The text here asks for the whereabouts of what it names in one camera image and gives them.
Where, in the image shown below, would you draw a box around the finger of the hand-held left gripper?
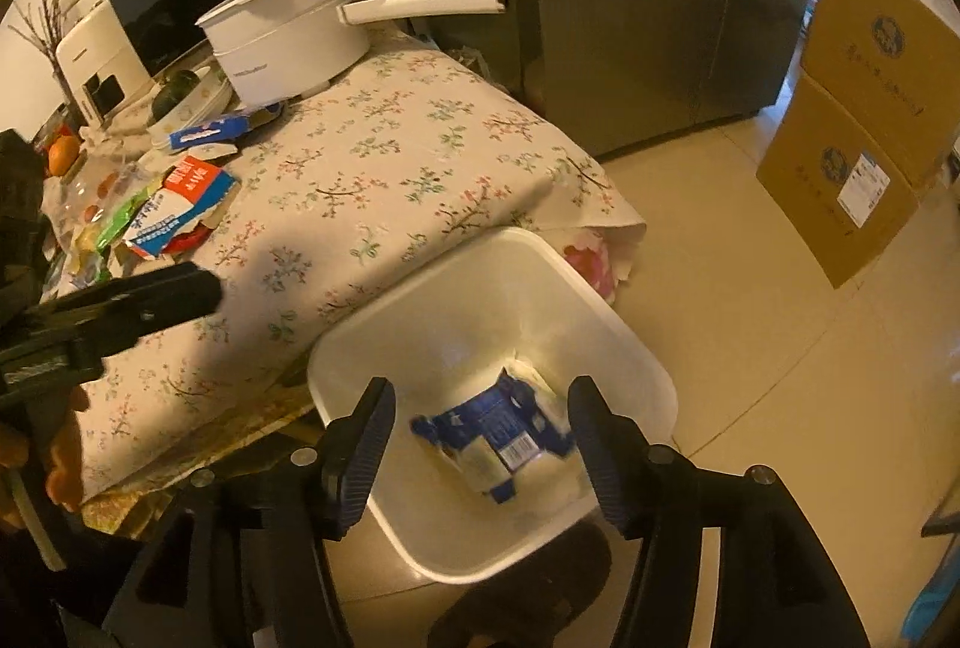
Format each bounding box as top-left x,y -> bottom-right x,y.
30,264 -> 222,358

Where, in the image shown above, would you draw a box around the dry twigs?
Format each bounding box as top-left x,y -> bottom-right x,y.
7,0 -> 72,86

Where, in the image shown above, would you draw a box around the green snack packet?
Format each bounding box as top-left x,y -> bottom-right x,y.
71,187 -> 162,259

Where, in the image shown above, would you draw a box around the white plate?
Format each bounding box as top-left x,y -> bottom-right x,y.
150,64 -> 235,140

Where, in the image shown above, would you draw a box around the person's left hand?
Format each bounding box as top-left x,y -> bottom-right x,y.
0,384 -> 92,530

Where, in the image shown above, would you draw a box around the blue white milk carton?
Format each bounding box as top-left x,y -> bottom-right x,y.
409,367 -> 582,506

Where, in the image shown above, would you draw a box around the white plastic bin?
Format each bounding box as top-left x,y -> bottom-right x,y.
306,226 -> 680,583

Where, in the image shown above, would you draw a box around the orange fruit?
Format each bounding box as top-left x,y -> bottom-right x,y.
45,136 -> 80,176

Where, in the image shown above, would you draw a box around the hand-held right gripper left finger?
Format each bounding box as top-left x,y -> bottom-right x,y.
101,376 -> 396,648

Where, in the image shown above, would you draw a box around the red blue torn carton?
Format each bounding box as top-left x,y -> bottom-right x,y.
124,155 -> 241,260

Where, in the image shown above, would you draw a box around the pink floral cloth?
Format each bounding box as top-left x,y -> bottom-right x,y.
555,224 -> 646,305

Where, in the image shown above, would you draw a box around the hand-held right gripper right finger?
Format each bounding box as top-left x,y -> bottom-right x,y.
566,375 -> 871,648

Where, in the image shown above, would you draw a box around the floral tablecloth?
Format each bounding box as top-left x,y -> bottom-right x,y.
41,29 -> 650,506

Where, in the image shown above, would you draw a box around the grey refrigerator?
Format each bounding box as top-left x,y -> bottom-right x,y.
394,0 -> 822,161

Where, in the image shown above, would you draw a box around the dark avocado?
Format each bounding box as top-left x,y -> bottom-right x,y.
152,72 -> 202,120

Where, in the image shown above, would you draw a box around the white countertop appliance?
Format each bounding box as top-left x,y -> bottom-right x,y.
54,0 -> 162,120

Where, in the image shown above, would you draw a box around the white electric pot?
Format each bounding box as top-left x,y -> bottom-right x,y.
195,0 -> 511,103

